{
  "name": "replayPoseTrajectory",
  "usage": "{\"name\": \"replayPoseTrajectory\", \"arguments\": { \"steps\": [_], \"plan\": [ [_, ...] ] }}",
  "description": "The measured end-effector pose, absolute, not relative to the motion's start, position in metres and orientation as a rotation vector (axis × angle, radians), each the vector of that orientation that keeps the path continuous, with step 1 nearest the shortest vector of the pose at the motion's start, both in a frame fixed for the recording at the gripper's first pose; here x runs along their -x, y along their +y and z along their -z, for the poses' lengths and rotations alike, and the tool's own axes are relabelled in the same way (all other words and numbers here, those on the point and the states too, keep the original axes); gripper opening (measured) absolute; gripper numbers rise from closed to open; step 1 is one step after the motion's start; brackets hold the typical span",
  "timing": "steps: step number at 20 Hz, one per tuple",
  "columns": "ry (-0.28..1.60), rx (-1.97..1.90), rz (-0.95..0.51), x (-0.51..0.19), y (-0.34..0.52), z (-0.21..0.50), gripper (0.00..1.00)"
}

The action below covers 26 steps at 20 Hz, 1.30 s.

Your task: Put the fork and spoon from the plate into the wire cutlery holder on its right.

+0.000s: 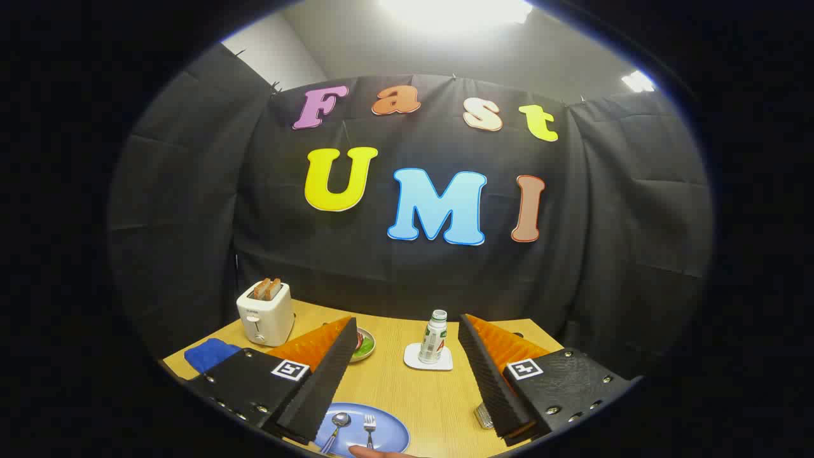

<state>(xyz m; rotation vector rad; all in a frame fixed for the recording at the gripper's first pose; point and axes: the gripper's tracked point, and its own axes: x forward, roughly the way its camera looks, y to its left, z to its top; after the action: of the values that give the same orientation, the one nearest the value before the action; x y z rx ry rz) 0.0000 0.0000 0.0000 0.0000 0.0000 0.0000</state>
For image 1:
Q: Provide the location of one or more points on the white square coaster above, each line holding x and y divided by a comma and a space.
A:
413, 361

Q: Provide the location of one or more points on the blue round plate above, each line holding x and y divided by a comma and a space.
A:
391, 432

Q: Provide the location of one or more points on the white drink bottle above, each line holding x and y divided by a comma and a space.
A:
434, 337

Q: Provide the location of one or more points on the oval plate of food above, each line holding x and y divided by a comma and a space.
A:
365, 346

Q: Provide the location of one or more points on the blue folded cloth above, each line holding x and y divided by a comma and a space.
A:
210, 355

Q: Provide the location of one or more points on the brown toast slice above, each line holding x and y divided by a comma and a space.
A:
261, 289
273, 290

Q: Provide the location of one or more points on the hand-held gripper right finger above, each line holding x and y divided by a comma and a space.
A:
489, 381

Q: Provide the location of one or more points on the ceiling light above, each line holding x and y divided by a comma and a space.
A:
455, 9
638, 81

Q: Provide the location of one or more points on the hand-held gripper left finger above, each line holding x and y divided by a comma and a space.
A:
324, 388

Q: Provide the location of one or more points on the white toaster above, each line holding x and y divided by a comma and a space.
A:
267, 318

